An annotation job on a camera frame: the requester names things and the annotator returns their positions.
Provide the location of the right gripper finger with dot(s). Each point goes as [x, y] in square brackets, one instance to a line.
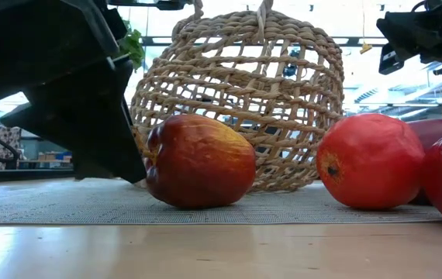
[407, 31]

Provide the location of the green leafy indoor tree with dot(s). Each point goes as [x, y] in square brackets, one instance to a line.
[133, 46]

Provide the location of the floral patterned chair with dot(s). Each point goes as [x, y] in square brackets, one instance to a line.
[9, 135]

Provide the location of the small blue box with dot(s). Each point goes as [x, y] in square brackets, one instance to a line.
[61, 156]

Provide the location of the dark hanging device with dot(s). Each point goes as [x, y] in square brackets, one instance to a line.
[291, 70]

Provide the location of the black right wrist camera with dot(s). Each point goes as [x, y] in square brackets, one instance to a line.
[391, 60]

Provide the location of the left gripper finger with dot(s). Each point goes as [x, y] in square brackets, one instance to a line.
[89, 128]

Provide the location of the dark red apple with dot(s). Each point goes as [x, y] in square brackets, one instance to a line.
[434, 131]

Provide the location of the small brown cardboard box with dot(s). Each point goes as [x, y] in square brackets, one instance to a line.
[46, 156]

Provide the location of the black frame rail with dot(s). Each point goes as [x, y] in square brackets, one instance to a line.
[31, 175]

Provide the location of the grey woven placemat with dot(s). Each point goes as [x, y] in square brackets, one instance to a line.
[89, 205]

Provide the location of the red and yellow apple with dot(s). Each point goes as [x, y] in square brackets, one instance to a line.
[201, 162]

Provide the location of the orange-red round apple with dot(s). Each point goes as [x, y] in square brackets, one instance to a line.
[372, 162]

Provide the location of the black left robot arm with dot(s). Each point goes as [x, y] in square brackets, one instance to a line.
[147, 4]

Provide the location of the yellow hanging plug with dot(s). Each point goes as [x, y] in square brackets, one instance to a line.
[365, 48]

